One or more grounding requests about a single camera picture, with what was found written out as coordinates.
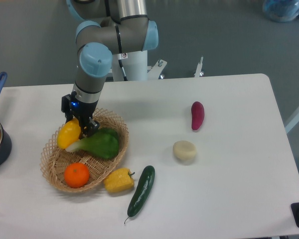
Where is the white metal base frame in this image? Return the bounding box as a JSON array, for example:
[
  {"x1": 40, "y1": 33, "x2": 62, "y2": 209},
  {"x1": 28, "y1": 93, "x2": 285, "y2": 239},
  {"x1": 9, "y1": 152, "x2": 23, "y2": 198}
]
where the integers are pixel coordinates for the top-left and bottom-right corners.
[{"x1": 104, "y1": 56, "x2": 205, "y2": 82}]

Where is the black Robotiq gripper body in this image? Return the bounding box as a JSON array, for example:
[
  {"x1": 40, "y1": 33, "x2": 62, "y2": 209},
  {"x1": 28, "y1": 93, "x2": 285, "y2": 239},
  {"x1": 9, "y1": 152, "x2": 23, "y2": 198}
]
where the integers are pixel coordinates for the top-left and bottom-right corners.
[{"x1": 71, "y1": 96, "x2": 98, "y2": 123}]

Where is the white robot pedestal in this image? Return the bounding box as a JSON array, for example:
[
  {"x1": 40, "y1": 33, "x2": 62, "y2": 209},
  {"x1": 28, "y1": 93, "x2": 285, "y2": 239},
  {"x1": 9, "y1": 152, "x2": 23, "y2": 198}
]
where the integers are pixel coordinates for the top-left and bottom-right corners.
[{"x1": 112, "y1": 51, "x2": 148, "y2": 82}]

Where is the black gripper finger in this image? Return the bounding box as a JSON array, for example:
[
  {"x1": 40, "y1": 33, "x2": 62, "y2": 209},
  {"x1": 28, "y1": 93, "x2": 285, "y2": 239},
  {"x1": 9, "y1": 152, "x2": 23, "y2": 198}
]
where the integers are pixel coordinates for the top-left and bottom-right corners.
[
  {"x1": 61, "y1": 94, "x2": 73, "y2": 123},
  {"x1": 79, "y1": 119, "x2": 100, "y2": 139}
]

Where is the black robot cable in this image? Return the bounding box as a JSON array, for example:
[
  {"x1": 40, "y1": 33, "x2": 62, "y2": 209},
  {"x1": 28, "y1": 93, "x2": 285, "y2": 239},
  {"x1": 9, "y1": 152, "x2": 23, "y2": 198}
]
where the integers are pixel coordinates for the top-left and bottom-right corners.
[{"x1": 118, "y1": 53, "x2": 129, "y2": 82}]

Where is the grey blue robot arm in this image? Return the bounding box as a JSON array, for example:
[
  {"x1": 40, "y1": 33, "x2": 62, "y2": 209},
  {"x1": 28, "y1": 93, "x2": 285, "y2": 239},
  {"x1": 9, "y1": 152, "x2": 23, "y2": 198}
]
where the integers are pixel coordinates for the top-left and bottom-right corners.
[{"x1": 61, "y1": 0, "x2": 159, "y2": 136}]

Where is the yellow mango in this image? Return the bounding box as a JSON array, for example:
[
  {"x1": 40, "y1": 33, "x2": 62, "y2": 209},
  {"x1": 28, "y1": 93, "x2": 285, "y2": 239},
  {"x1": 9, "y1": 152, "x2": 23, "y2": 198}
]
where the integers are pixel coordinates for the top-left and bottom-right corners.
[{"x1": 57, "y1": 118, "x2": 81, "y2": 149}]

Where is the yellow bell pepper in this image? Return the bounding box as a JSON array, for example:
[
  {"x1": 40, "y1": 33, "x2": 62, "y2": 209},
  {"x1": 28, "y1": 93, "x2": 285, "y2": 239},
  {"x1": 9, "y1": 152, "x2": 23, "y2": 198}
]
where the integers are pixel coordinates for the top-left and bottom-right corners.
[{"x1": 103, "y1": 168, "x2": 135, "y2": 193}]

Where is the dark green cucumber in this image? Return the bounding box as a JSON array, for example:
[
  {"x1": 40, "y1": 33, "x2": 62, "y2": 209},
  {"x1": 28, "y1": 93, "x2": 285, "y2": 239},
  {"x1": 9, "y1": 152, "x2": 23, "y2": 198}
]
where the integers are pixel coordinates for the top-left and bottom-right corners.
[{"x1": 124, "y1": 165, "x2": 155, "y2": 224}]

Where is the beige round bun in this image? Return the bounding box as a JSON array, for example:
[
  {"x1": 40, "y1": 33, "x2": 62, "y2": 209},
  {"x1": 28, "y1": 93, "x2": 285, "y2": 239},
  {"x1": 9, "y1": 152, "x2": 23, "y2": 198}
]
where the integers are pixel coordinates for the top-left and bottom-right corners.
[{"x1": 172, "y1": 140, "x2": 197, "y2": 165}]

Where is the blue plastic bag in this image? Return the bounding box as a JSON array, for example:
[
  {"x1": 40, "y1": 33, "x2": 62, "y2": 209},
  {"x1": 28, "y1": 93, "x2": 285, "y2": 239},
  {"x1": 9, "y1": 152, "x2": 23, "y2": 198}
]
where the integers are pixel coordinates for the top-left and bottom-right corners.
[{"x1": 262, "y1": 0, "x2": 299, "y2": 23}]

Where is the woven wicker basket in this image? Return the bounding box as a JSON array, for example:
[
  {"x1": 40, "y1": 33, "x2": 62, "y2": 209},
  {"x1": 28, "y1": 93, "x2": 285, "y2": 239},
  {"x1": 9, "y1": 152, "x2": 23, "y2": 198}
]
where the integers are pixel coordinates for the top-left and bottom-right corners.
[{"x1": 40, "y1": 108, "x2": 129, "y2": 193}]

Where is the purple sweet potato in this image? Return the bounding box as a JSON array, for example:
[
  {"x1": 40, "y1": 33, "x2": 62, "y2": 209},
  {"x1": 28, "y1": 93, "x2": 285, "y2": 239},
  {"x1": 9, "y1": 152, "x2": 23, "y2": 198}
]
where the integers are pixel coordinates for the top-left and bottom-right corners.
[{"x1": 191, "y1": 101, "x2": 205, "y2": 130}]

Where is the green bok choy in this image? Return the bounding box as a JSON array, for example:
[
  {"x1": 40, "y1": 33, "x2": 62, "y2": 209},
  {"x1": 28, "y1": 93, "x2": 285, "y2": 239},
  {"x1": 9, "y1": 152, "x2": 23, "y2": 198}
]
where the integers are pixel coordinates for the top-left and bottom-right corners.
[{"x1": 65, "y1": 127, "x2": 120, "y2": 160}]

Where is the orange tangerine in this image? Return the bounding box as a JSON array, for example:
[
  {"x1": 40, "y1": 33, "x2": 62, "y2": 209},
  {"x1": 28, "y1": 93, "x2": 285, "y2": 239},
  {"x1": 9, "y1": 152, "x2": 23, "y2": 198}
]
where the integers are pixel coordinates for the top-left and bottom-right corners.
[{"x1": 64, "y1": 163, "x2": 90, "y2": 188}]

